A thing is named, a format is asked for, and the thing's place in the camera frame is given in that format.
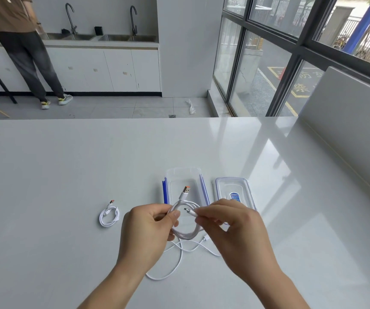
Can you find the person's left hand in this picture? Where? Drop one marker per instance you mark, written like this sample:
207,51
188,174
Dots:
139,234

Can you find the person's right hand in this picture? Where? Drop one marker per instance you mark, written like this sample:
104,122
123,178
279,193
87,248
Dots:
246,241

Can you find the person's left thumb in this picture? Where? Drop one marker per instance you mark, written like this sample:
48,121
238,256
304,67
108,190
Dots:
168,217

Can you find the person's right thumb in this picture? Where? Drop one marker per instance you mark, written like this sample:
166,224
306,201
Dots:
209,225

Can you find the person's left forearm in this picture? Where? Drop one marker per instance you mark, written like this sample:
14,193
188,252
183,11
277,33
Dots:
114,286

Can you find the person's right forearm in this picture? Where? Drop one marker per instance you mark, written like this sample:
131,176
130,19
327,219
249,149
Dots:
271,291

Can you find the clear container with blue clips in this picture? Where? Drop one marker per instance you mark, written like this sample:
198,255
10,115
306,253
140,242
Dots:
185,180

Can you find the clear container lid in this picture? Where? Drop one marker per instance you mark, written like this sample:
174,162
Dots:
236,189

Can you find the crumpled clear plastic bag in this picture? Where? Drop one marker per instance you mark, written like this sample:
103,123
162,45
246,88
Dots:
191,106

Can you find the white counter cabinets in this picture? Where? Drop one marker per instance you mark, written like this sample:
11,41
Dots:
107,69

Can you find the white partition panel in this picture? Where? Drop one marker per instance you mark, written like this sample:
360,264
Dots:
349,125

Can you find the steel sink basin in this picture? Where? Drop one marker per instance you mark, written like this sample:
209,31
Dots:
130,38
72,37

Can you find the black square holder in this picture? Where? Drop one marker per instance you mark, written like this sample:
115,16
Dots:
98,30

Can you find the blue pole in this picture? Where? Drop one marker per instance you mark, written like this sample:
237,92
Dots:
363,24

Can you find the black window frame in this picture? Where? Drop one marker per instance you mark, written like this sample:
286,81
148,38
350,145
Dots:
300,57

